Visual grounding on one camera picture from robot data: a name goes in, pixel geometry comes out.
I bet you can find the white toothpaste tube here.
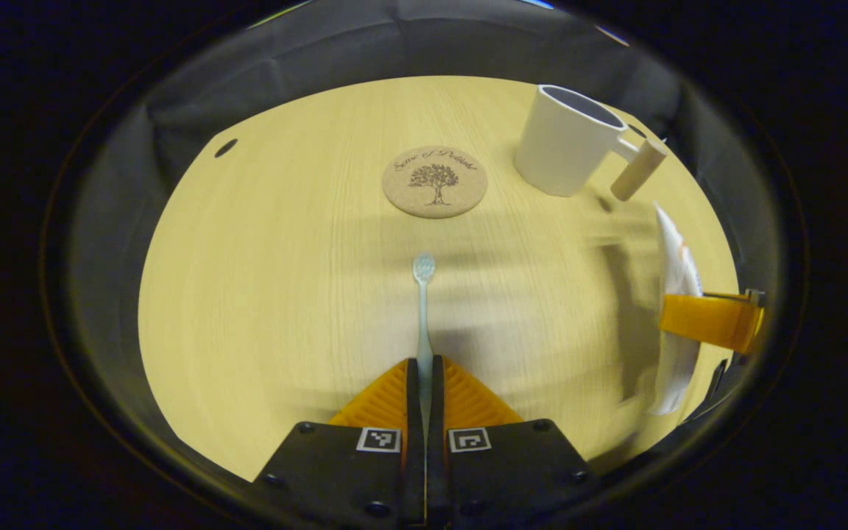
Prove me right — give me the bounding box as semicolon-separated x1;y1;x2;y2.
647;202;706;417

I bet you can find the round cork coaster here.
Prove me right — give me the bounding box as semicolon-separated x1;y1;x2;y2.
382;146;488;219

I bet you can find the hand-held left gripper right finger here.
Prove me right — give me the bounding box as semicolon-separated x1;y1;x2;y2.
428;356;601;528

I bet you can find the pale toothbrush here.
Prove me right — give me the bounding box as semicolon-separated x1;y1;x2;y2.
413;252;437;435

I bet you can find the white cup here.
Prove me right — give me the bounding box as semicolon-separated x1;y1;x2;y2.
514;84;668;202

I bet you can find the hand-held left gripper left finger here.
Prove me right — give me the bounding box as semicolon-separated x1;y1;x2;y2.
251;357;425;528

